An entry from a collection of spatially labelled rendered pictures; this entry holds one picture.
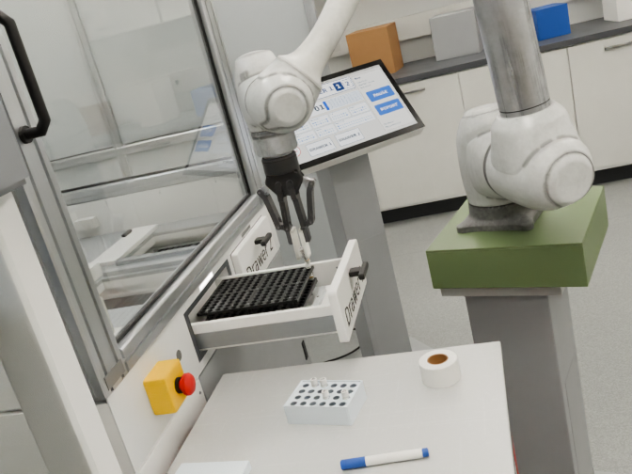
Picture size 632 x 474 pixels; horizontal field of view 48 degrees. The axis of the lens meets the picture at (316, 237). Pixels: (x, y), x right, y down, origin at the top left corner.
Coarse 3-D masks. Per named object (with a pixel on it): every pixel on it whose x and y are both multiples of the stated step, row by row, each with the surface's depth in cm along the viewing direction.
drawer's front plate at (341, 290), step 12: (348, 252) 153; (348, 264) 149; (360, 264) 161; (336, 276) 142; (348, 276) 147; (336, 288) 136; (348, 288) 145; (360, 288) 156; (336, 300) 135; (348, 300) 143; (360, 300) 154; (336, 312) 136; (348, 312) 142; (336, 324) 137; (348, 336) 138
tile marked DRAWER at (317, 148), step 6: (324, 138) 232; (330, 138) 232; (312, 144) 230; (318, 144) 230; (324, 144) 231; (330, 144) 231; (312, 150) 229; (318, 150) 229; (324, 150) 229; (312, 156) 228
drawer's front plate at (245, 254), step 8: (264, 216) 196; (256, 224) 191; (264, 224) 194; (248, 232) 185; (256, 232) 186; (264, 232) 193; (248, 240) 180; (272, 240) 198; (240, 248) 174; (248, 248) 179; (256, 248) 184; (264, 248) 191; (232, 256) 172; (240, 256) 173; (248, 256) 178; (256, 256) 184; (264, 256) 190; (272, 256) 196; (240, 264) 172; (248, 264) 177; (264, 264) 189; (240, 272) 173; (248, 272) 176
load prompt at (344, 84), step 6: (342, 78) 245; (348, 78) 245; (324, 84) 242; (330, 84) 243; (336, 84) 243; (342, 84) 244; (348, 84) 244; (354, 84) 244; (324, 90) 241; (330, 90) 241; (336, 90) 242; (342, 90) 242; (324, 96) 240
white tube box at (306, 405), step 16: (304, 384) 132; (320, 384) 130; (336, 384) 129; (352, 384) 128; (288, 400) 127; (304, 400) 127; (320, 400) 125; (336, 400) 124; (352, 400) 123; (288, 416) 126; (304, 416) 125; (320, 416) 124; (336, 416) 122; (352, 416) 122
